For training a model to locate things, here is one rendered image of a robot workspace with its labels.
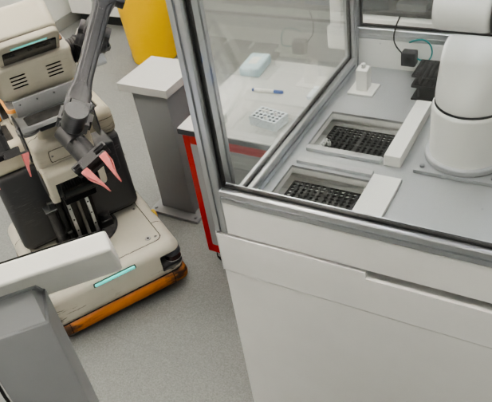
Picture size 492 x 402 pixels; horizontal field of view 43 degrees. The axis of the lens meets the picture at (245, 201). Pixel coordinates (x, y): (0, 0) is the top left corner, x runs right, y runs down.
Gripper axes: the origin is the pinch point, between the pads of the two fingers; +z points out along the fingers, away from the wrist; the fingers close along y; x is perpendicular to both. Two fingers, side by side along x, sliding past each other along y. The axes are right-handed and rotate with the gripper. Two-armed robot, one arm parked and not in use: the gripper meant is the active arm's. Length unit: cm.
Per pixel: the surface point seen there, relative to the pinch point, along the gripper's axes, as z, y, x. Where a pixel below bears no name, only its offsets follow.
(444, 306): 76, 36, -2
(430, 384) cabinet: 90, 24, 23
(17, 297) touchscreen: 8.7, -32.6, -9.9
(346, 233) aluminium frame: 49, 31, -5
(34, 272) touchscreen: 10.5, -24.1, -20.6
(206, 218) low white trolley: -4, 18, 121
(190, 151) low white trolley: -23, 31, 93
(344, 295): 59, 23, 12
